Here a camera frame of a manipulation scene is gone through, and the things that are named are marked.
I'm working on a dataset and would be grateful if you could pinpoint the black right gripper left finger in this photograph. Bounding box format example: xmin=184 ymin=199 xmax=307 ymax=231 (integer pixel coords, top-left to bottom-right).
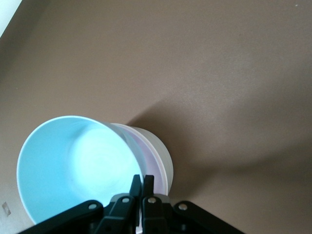
xmin=96 ymin=174 xmax=142 ymax=234

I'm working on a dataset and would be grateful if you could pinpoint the blue bowl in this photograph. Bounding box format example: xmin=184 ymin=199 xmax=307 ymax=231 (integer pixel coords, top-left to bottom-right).
xmin=16 ymin=116 xmax=144 ymax=224

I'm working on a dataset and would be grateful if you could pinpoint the white bowl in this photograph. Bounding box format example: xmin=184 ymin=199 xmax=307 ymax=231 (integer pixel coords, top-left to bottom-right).
xmin=129 ymin=126 xmax=175 ymax=193

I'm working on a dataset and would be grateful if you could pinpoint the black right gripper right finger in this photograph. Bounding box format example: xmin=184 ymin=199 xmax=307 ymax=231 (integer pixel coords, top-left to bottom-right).
xmin=142 ymin=175 xmax=169 ymax=234

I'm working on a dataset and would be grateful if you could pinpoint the brown table mat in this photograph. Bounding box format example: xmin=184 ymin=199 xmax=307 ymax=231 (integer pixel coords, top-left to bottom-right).
xmin=0 ymin=0 xmax=312 ymax=234

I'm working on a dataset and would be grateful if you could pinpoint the pink bowl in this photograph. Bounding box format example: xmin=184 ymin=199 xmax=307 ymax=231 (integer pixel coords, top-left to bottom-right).
xmin=111 ymin=123 xmax=170 ymax=230

